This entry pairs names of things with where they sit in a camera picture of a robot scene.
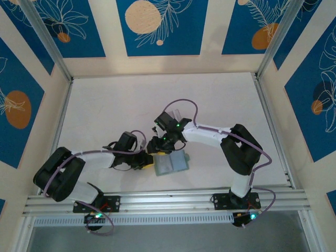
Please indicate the green card holder wallet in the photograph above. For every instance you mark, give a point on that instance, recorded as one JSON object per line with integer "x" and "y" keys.
{"x": 168, "y": 164}

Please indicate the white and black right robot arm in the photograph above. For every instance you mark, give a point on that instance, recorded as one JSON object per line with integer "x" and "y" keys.
{"x": 202, "y": 134}

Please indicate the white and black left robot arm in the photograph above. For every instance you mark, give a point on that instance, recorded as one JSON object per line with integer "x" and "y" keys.
{"x": 84, "y": 193}

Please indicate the aluminium frame cross rail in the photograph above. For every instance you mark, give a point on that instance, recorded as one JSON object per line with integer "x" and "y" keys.
{"x": 168, "y": 200}

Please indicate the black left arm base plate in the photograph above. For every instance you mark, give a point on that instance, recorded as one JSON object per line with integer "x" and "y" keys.
{"x": 113, "y": 203}

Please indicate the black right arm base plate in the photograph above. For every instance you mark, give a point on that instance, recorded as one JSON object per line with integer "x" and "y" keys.
{"x": 220, "y": 200}

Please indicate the aluminium table side rail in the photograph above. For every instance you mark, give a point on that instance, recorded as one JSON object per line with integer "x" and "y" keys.
{"x": 273, "y": 126}
{"x": 56, "y": 126}

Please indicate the aluminium frame post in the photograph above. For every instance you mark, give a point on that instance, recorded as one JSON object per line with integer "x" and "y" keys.
{"x": 44, "y": 36}
{"x": 281, "y": 34}

